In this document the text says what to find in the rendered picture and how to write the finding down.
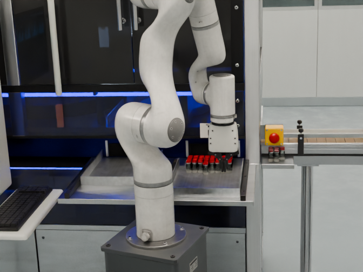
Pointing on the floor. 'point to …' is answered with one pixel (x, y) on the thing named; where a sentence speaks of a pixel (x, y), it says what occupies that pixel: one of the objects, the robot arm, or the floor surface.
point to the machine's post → (253, 127)
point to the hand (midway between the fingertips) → (223, 165)
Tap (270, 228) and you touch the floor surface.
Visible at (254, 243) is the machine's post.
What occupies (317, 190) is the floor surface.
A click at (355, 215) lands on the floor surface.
